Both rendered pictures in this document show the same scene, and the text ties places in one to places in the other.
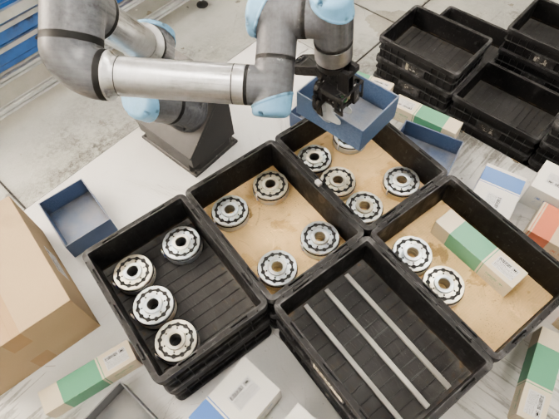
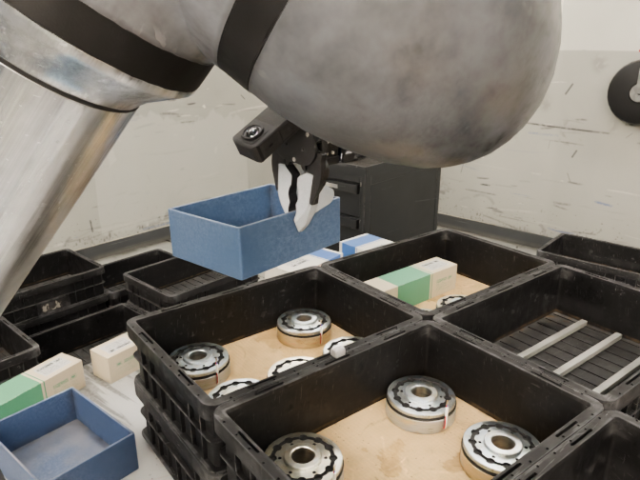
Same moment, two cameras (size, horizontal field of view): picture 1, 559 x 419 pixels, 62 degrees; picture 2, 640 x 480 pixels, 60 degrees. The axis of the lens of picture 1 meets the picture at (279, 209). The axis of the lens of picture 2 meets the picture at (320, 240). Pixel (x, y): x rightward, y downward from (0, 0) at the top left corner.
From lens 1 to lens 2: 116 cm
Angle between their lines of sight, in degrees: 76
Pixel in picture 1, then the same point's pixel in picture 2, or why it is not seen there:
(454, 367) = (555, 320)
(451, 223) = (382, 284)
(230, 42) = not seen: outside the picture
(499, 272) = (440, 268)
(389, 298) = not seen: hidden behind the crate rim
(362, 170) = (266, 364)
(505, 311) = (470, 289)
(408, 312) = (504, 341)
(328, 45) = not seen: hidden behind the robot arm
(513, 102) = (81, 353)
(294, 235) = (411, 443)
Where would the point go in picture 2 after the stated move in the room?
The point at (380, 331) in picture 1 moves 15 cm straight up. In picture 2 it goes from (545, 363) to (556, 284)
